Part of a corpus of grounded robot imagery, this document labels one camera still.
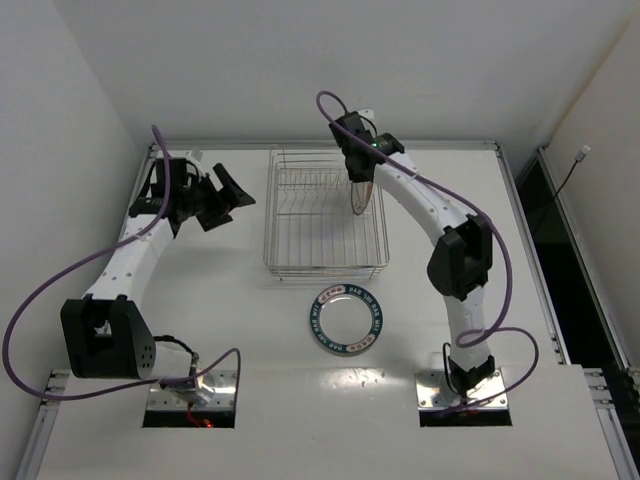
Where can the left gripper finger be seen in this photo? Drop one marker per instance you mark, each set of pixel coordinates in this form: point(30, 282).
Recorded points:
point(232, 194)
point(212, 214)

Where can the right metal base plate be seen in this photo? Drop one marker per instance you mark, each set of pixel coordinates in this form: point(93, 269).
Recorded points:
point(434, 394)

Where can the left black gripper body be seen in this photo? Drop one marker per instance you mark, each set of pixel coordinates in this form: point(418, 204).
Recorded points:
point(212, 201)

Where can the metal wire dish rack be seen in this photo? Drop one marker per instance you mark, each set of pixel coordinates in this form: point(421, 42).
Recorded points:
point(310, 230)

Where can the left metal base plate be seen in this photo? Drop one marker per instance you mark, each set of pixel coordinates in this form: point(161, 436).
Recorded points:
point(213, 392)

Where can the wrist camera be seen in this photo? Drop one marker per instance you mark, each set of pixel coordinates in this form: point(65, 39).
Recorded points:
point(367, 113)
point(194, 157)

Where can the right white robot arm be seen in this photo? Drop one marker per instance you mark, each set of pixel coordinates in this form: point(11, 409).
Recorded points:
point(463, 243)

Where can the orange sunburst pattern plate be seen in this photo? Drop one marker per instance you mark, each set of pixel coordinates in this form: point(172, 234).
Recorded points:
point(360, 195)

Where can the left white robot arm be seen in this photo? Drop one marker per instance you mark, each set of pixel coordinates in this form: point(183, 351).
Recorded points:
point(105, 333)

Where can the black cable white plug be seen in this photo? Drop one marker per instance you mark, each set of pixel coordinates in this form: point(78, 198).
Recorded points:
point(578, 159)

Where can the green rim lettered plate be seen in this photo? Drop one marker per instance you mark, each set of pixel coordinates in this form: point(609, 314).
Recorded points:
point(346, 319)

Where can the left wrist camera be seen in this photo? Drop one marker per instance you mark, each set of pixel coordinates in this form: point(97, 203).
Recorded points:
point(194, 157)

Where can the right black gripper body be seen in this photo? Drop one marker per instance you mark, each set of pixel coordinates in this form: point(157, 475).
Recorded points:
point(359, 173)

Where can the metal base plate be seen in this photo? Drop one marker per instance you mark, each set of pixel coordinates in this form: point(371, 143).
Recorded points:
point(434, 394)
point(213, 392)

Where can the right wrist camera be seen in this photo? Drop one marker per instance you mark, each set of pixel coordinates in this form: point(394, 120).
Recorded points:
point(367, 113)

